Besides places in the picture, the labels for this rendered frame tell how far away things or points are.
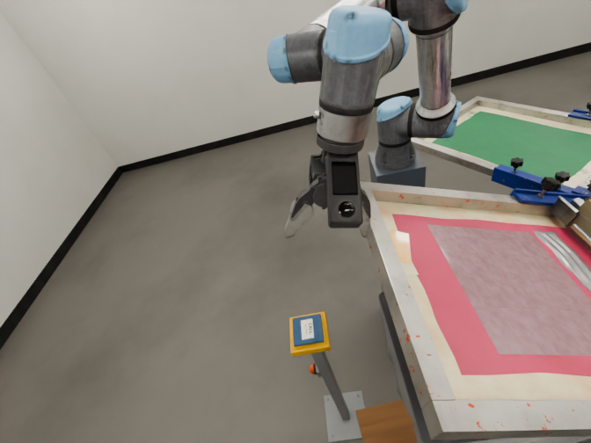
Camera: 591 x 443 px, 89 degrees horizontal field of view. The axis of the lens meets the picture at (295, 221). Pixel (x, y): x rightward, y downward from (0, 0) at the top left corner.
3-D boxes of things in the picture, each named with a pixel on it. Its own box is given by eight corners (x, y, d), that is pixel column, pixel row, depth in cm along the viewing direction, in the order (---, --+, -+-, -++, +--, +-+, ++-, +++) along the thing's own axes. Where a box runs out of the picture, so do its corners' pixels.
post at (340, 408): (328, 442, 158) (276, 369, 95) (324, 395, 174) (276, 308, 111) (371, 437, 155) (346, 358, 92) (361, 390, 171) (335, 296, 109)
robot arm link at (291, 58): (358, -32, 76) (252, 32, 48) (403, -43, 71) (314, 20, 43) (362, 21, 84) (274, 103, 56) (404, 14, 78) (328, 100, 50)
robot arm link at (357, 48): (404, 9, 36) (384, 17, 31) (383, 101, 44) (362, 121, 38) (344, 2, 39) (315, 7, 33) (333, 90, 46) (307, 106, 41)
